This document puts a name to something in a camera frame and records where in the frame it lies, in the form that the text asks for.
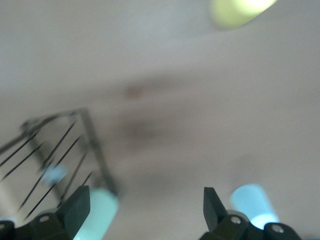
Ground light blue plastic cup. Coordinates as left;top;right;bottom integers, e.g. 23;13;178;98
229;183;280;231

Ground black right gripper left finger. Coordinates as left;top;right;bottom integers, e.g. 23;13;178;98
0;185;91;240

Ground black wire cup holder rack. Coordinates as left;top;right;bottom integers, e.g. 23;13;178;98
0;107;120;224

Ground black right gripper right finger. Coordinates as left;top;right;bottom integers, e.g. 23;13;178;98
198;186;301;240

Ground mint green plastic cup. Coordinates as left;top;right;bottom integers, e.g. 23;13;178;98
73;188;120;240

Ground brown table cover sheet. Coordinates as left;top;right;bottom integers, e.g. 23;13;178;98
0;0;320;240

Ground yellow plastic cup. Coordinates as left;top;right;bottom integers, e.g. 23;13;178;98
209;0;279;29

